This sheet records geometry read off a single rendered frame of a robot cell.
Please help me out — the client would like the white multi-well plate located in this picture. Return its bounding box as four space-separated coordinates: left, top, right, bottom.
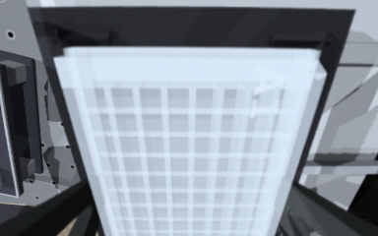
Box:
54 47 327 236

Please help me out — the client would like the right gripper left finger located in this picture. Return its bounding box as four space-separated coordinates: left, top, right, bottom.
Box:
0 177 100 236

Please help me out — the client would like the dark grey rectangular frame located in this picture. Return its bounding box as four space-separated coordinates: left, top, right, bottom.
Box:
0 50 43 198

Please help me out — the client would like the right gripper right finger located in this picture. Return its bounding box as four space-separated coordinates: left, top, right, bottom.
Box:
279 180 378 236

